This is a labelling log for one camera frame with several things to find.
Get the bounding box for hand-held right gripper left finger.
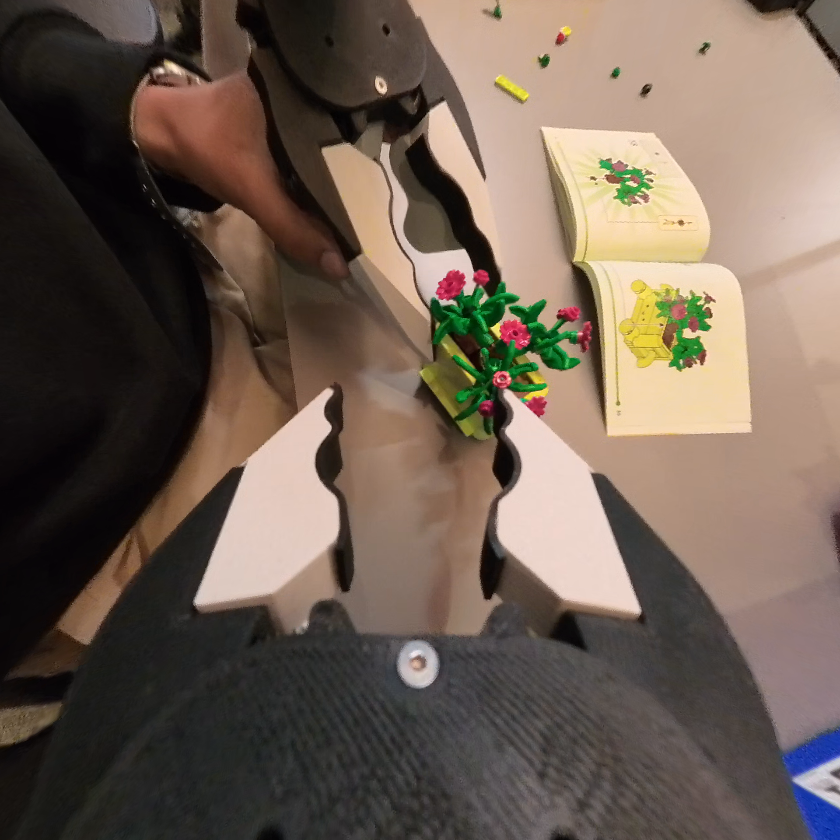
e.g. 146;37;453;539
193;384;357;634

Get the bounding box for open instruction booklet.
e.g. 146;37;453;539
540;126;753;437

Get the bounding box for blue plastic bin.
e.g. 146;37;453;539
781;728;840;840

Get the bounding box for person's left forearm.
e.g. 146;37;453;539
0;0;161;152

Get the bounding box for scattered small toy bricks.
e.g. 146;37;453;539
489;2;713;98

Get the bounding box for person's left hand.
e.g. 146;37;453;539
131;69;353;284

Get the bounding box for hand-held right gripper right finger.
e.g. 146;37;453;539
479;390;644;636

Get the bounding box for yellow brick flower planter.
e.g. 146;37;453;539
419;268;593;441

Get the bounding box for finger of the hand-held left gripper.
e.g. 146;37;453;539
406;97;504;290
320;140;435;362

